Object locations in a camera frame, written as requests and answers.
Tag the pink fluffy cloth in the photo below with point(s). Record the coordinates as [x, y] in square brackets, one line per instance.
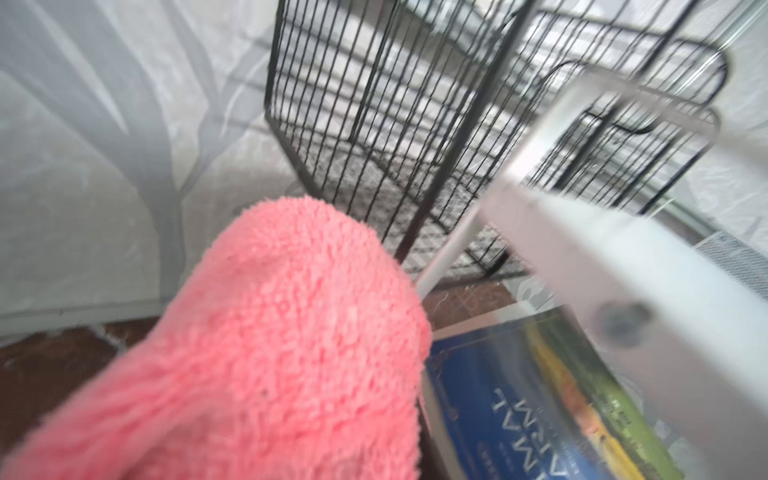
[294, 350]

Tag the white two-tier bookshelf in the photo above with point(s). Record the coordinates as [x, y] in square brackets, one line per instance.
[692, 337]

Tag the black wire wall basket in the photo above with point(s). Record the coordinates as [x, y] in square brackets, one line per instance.
[400, 113]

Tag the white mesh wall basket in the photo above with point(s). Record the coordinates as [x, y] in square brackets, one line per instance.
[738, 259]

